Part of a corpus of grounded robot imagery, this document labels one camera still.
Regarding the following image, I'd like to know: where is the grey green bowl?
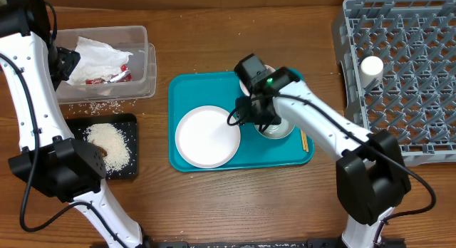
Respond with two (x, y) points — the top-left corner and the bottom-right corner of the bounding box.
(254, 119), (295, 140)

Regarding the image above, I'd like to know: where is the white round plate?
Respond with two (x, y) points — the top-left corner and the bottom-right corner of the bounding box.
(175, 105), (241, 169)

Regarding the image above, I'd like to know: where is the small white cup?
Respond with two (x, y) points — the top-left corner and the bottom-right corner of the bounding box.
(359, 56), (384, 88)

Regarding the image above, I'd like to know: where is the red snack wrapper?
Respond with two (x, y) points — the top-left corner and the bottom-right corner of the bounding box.
(85, 65), (132, 85)

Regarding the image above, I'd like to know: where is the white rice pile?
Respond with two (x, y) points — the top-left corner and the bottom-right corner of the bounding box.
(83, 123), (131, 173)

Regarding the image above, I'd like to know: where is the brown food scrap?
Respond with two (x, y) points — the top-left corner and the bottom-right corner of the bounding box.
(96, 145), (108, 158)

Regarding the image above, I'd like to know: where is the white napkin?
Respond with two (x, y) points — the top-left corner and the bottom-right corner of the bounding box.
(67, 36), (133, 86)

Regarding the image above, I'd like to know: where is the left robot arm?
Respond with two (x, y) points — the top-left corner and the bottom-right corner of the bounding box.
(1, 0), (154, 247)

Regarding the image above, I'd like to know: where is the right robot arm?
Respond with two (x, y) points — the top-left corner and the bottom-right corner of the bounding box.
(245, 67), (411, 247)

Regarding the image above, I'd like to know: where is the grey dishwasher rack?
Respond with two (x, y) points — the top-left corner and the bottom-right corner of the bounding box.
(332, 0), (455, 166)

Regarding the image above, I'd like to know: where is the white pink bowl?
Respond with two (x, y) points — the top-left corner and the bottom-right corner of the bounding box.
(239, 65), (275, 97)

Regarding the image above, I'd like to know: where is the teal serving tray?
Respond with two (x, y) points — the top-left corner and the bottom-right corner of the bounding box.
(168, 71), (315, 172)

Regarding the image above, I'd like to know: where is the black plastic tray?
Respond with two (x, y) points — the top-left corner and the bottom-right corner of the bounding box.
(66, 113), (138, 180)

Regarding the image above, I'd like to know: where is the clear plastic bin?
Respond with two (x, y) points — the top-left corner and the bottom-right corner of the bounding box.
(56, 26), (157, 104)

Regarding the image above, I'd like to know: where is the spilled rice on table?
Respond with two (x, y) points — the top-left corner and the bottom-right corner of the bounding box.
(63, 100), (137, 116)

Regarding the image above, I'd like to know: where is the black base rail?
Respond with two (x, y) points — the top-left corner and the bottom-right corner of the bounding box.
(142, 237), (407, 248)

